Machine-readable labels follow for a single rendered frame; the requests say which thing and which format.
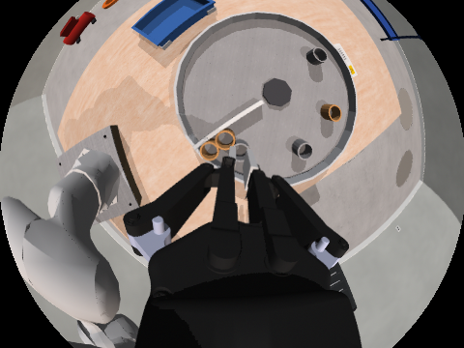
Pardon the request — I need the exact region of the grey metal bushing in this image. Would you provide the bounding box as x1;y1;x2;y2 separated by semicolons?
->
292;139;313;160
306;47;328;65
233;139;249;162

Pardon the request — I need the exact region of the grey round turning table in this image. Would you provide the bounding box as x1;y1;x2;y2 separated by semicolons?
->
173;11;358;187

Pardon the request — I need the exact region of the blue plastic crate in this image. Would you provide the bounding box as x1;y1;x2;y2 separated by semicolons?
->
131;0;217;50

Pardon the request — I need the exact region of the bronze bushing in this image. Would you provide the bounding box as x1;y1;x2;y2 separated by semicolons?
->
200;138;220;160
215;129;235;150
320;104;342;122

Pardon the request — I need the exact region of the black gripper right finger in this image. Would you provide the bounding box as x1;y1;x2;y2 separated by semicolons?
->
243;149;349;273

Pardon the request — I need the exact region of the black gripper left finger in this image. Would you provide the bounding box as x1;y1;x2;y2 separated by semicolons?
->
123;146;241;270

